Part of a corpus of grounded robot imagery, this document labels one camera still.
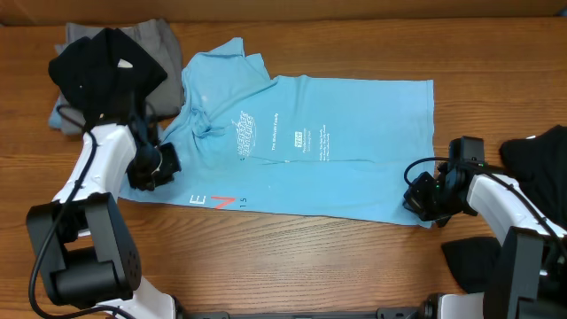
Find folded grey garment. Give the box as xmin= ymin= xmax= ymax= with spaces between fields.
xmin=55 ymin=19 xmax=185 ymax=136

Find folded black garment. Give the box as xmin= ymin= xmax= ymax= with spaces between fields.
xmin=48 ymin=28 xmax=167 ymax=128

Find light blue printed t-shirt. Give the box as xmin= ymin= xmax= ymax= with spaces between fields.
xmin=120 ymin=37 xmax=434 ymax=226

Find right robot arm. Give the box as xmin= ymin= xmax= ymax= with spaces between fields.
xmin=404 ymin=136 xmax=566 ymax=318

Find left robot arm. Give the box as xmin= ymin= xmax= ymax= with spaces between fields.
xmin=27 ymin=91 xmax=186 ymax=318

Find black t-shirt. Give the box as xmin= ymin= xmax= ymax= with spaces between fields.
xmin=441 ymin=125 xmax=566 ymax=293

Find folded blue jeans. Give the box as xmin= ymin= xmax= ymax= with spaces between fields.
xmin=48 ymin=95 xmax=63 ymax=129

